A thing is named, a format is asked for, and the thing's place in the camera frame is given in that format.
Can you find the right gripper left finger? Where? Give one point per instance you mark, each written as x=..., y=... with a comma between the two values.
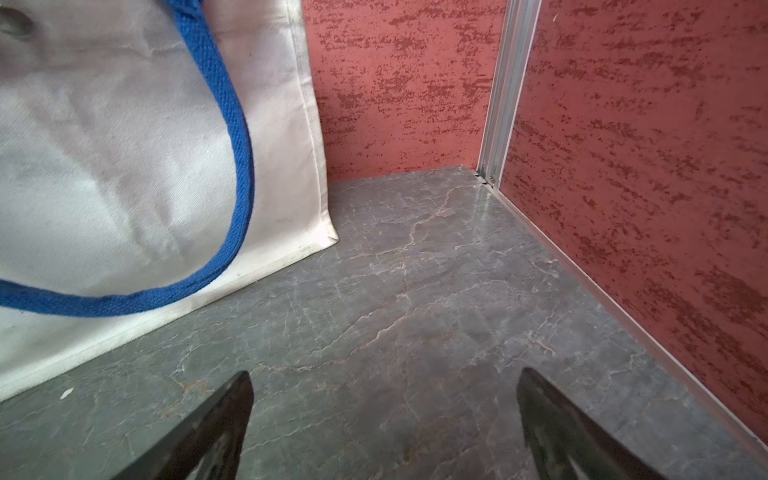
x=207, y=443

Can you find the white canvas tote bag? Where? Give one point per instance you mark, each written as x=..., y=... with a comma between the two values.
x=155, y=157

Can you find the right aluminium corner post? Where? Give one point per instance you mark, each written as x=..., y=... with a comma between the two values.
x=516, y=41

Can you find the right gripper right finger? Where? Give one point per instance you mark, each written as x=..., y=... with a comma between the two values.
x=565, y=442

